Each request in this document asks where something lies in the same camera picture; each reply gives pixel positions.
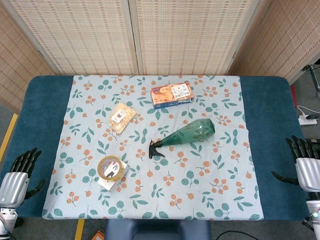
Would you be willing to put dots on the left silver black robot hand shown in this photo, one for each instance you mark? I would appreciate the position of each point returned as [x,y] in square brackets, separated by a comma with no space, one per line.
[13,185]

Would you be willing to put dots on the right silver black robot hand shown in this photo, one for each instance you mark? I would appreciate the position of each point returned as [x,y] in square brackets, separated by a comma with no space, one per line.
[308,172]

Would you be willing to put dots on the green spray bottle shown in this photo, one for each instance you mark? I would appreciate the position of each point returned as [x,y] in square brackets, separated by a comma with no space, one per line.
[190,133]

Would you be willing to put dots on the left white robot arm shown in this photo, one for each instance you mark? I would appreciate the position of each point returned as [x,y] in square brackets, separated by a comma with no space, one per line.
[7,217]

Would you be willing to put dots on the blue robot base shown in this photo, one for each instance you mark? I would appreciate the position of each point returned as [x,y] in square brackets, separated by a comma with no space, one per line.
[157,230]

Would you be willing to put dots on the black device on floor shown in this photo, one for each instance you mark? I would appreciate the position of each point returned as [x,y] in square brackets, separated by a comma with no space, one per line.
[314,142]

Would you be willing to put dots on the white power strip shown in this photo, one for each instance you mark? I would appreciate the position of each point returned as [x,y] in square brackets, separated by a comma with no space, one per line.
[306,121]

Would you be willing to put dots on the blue table cover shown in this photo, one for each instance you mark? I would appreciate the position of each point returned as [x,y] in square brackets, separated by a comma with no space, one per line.
[37,112]

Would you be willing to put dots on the yellow packing tape roll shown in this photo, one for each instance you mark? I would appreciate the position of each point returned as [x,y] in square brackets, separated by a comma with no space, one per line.
[101,172]

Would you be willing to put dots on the small white cardboard box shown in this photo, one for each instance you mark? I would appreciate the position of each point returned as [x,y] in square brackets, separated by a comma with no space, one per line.
[110,185]

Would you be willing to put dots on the orange object on floor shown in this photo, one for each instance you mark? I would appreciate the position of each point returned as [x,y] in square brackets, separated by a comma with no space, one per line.
[98,235]

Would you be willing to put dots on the woven folding screen panel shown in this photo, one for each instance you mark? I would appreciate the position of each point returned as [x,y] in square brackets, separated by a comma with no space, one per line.
[15,62]
[287,37]
[187,37]
[75,37]

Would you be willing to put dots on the clear bag of snacks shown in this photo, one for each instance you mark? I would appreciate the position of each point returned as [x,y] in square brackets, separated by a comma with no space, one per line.
[121,117]

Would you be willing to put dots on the floral print tablecloth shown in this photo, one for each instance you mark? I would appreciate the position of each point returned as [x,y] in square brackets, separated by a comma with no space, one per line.
[155,195]

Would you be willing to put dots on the orange blue snack box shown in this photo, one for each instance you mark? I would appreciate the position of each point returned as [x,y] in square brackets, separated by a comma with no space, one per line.
[171,95]

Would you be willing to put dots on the metal stand frame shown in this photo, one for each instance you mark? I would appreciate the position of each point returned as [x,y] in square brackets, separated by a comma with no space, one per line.
[313,72]

